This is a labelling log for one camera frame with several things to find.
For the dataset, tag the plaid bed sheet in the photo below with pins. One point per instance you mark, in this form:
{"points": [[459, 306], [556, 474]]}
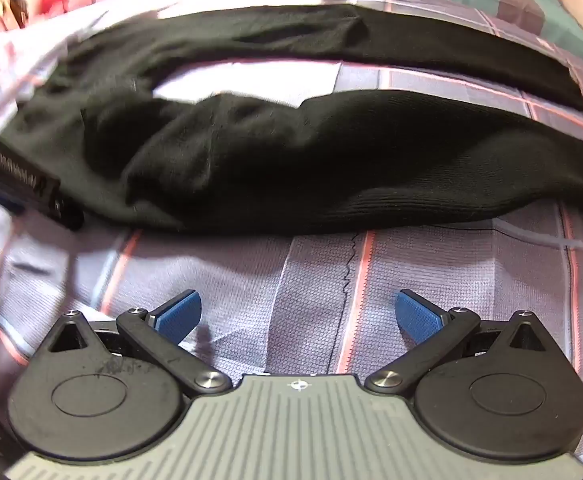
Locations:
{"points": [[311, 285]]}

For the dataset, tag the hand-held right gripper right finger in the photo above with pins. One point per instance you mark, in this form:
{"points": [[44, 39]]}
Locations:
{"points": [[416, 316]]}

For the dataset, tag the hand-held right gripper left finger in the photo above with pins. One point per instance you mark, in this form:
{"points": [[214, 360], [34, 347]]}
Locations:
{"points": [[179, 316]]}

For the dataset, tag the black pants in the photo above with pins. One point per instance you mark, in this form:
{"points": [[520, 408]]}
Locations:
{"points": [[321, 160]]}

